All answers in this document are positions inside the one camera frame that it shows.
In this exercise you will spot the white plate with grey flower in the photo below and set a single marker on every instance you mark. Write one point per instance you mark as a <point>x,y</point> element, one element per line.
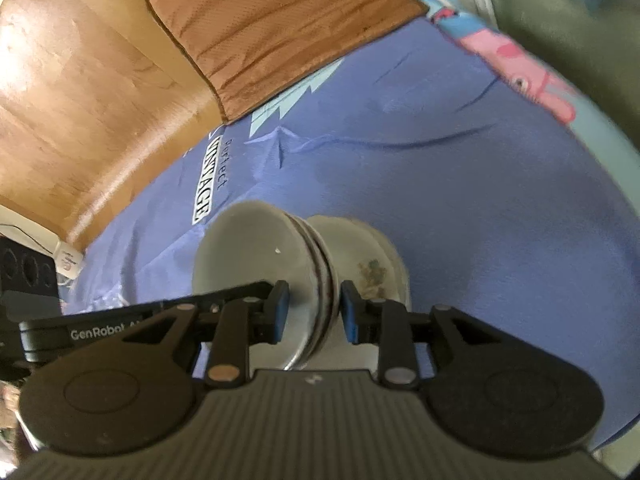
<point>370,255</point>

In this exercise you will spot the white plate with rim flowers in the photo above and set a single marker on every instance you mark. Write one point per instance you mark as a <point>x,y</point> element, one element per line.
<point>401,270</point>

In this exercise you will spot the white charger plug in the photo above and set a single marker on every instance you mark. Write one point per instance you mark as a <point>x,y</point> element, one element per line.
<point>67,260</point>

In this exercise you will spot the blue printed bedsheet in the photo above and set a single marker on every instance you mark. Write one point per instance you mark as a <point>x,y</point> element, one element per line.
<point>450,185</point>

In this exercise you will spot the small white floral bowl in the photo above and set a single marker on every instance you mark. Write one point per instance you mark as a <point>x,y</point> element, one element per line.
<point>240,255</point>

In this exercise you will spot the medium white floral bowl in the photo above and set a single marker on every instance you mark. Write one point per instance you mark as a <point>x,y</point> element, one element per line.
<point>319,265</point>

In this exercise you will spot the brown seat cushion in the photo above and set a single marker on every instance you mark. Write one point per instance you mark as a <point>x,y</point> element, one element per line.
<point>275,25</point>

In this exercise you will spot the dark green cloth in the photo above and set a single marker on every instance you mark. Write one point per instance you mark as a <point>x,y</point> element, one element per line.
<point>565,15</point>

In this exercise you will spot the large white floral bowl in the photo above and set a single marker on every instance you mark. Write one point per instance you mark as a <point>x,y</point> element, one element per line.
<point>331,272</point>

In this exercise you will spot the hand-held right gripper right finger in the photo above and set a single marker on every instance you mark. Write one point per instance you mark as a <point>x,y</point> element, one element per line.
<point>350,312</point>

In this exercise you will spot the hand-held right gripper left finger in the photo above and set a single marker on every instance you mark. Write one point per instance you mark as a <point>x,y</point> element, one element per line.
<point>281,310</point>

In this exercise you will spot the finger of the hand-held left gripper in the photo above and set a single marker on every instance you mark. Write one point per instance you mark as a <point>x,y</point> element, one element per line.
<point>225,296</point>

